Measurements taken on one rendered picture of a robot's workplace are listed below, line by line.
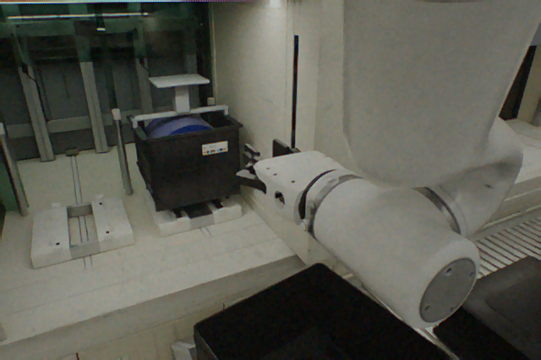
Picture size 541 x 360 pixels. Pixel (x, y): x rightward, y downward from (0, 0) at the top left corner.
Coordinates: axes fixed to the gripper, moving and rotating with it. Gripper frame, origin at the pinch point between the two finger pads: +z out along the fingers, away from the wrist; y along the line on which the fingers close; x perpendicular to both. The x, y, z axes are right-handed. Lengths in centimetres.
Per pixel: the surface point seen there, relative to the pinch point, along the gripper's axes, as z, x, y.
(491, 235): 9, -43, 79
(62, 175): 84, -32, -30
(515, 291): -15, -33, 48
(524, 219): 10, -43, 96
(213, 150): 34.7, -12.0, 4.0
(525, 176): 16, -32, 102
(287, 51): 20.3, 10.9, 14.9
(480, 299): -13, -33, 40
